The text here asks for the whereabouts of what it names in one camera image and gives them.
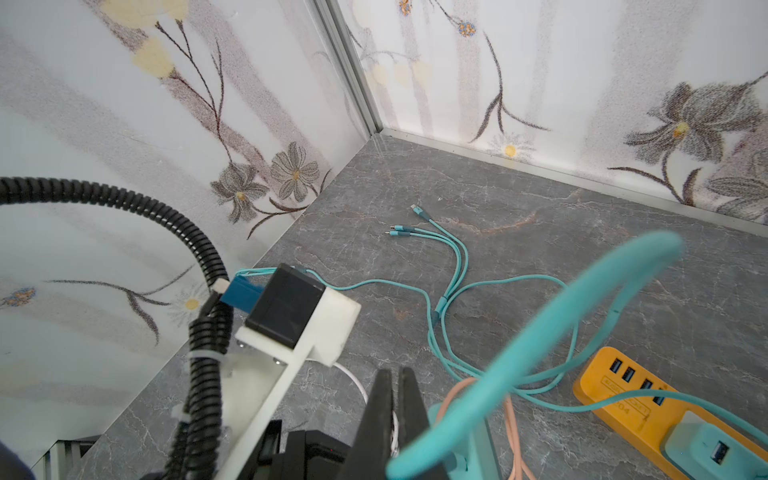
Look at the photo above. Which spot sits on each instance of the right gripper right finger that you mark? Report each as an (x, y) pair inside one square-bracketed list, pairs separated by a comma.
[(412, 414)]

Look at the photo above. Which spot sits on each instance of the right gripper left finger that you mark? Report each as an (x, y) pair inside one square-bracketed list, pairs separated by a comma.
[(371, 449)]

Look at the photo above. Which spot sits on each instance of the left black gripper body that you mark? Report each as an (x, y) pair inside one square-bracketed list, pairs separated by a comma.
[(308, 455)]

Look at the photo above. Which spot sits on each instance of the teal charger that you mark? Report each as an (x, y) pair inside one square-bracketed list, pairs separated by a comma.
[(474, 458)]

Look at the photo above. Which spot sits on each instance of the orange power strip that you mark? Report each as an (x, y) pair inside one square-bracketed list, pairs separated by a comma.
[(643, 421)]

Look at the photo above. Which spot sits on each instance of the teal USB charger plug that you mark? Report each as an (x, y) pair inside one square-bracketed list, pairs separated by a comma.
[(703, 451)]

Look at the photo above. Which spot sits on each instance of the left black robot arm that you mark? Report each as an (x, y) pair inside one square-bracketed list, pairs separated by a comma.
[(64, 337)]

